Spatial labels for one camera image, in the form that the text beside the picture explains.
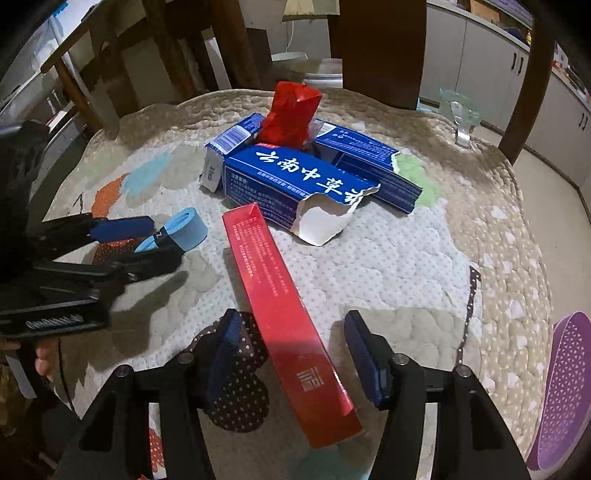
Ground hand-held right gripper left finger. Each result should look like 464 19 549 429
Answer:
54 308 242 480

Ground small blue white box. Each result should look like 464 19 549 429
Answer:
201 114 262 193

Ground white plastic bucket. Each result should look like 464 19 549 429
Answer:
270 52 345 90

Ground light blue tape roll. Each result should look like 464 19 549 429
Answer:
168 208 207 252

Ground red foil wrapper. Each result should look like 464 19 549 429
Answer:
257 81 322 149

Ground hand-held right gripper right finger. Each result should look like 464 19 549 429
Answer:
344 310 532 480

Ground green plastic bin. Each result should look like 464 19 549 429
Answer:
438 88 482 126

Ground person's left hand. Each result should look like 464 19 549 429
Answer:
34 339 58 381

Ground torn blue box large characters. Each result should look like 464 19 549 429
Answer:
223 142 382 246

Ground beige cardboard box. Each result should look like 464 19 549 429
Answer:
281 0 329 22

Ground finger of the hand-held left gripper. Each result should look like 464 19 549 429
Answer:
32 233 183 287
41 215 155 254

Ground long red cardboard box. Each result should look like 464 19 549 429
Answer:
222 202 363 449

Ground torn blue box small print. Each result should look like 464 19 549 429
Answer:
313 119 424 214

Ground purple plastic basket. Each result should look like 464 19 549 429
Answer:
525 311 591 472

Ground grey lower kitchen cabinets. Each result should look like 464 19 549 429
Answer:
418 0 591 185

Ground silver metal clip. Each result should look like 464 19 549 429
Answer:
450 100 476 148

